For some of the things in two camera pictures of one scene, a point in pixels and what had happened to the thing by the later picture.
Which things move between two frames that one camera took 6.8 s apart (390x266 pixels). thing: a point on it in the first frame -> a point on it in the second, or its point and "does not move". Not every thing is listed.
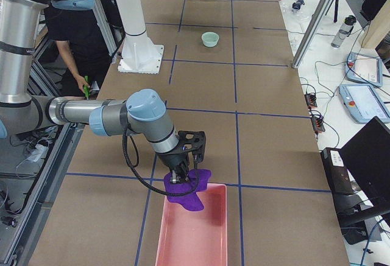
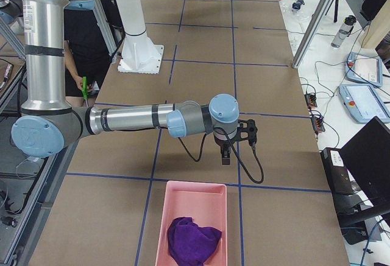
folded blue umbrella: [297, 4] does not move
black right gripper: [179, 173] -> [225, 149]
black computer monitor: [367, 157] does not move
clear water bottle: [344, 31] does not move
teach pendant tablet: [364, 69] does not move
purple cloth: [191, 202] -> [189, 243]
